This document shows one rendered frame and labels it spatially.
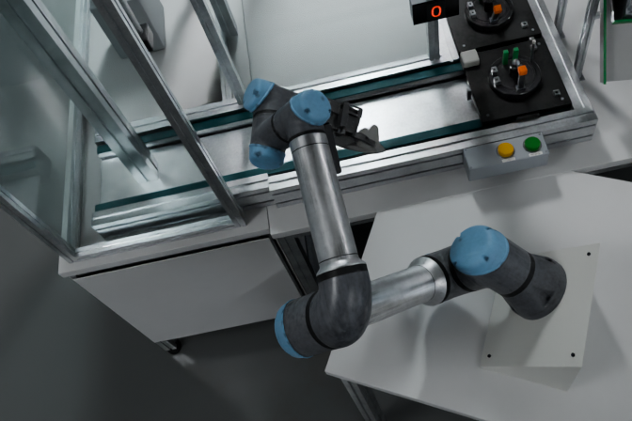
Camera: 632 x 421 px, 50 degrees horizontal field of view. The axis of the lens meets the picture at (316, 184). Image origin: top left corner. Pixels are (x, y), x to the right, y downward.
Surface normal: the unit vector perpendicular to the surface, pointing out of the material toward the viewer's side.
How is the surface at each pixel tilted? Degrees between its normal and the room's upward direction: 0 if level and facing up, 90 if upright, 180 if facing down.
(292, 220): 0
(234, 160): 0
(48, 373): 0
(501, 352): 45
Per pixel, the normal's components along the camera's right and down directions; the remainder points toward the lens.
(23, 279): -0.18, -0.50
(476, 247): -0.71, -0.52
